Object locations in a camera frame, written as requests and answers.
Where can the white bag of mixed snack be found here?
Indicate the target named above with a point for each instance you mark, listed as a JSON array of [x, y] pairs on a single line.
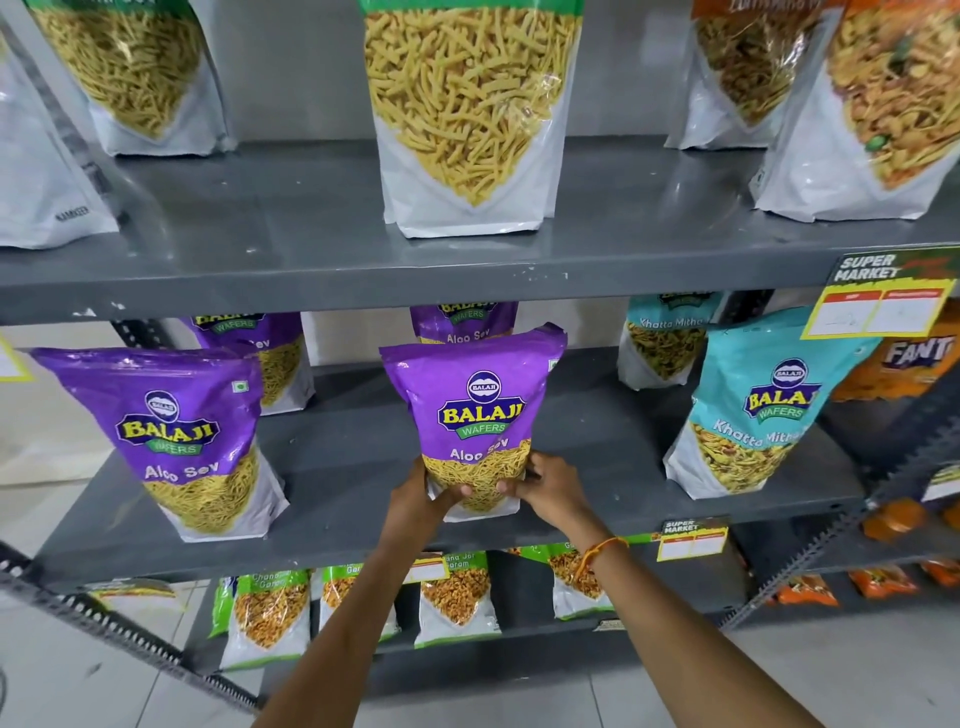
[[735, 75], [877, 112]]

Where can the flat white snack packet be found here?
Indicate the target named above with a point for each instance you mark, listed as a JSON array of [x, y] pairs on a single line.
[[135, 594]]

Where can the purple snack bag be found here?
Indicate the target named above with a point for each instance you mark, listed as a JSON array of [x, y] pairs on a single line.
[[172, 435], [465, 322], [281, 352], [472, 405]]

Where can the person's left forearm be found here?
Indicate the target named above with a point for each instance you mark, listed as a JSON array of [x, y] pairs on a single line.
[[352, 630]]

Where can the person's right thumb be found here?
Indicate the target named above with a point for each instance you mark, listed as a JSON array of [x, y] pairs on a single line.
[[511, 489]]

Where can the orange snack bag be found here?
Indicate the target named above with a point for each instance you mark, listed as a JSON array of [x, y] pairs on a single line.
[[907, 360]]

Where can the plain white snack bag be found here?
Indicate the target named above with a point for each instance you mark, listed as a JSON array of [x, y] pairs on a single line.
[[37, 172]]

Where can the person's right hand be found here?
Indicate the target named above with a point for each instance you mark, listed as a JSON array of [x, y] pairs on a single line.
[[555, 495]]

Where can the teal snack bag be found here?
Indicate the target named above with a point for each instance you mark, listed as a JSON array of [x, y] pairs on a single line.
[[757, 405], [660, 345]]

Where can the person's left thumb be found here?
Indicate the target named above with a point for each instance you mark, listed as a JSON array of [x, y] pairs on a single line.
[[452, 496]]

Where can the small orange snack packet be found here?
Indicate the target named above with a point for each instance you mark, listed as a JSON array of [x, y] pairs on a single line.
[[806, 591], [892, 519], [942, 572], [883, 581]]

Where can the grey metal shelf rack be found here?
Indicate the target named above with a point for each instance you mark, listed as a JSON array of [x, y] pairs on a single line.
[[315, 225]]

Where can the orange thread wrist band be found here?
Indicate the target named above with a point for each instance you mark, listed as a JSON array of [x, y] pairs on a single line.
[[600, 551]]

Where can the white bag of yellow sticks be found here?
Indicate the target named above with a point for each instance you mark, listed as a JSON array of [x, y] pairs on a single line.
[[472, 97], [135, 67]]

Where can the person's left hand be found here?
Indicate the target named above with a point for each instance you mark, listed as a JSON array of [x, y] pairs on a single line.
[[412, 506]]

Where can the green white lentil snack bag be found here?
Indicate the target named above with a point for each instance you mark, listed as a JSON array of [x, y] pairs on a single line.
[[270, 619], [337, 592], [574, 592], [457, 600]]

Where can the person's right forearm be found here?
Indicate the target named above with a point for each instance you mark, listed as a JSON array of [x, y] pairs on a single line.
[[660, 622]]

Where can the grey slotted angle rack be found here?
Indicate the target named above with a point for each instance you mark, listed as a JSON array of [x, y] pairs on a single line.
[[90, 615]]

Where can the small yellow price tag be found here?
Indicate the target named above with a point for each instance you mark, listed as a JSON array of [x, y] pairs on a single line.
[[690, 540], [427, 568], [10, 360], [943, 484]]

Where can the large yellow price tag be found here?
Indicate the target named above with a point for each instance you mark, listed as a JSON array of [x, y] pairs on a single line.
[[877, 296]]

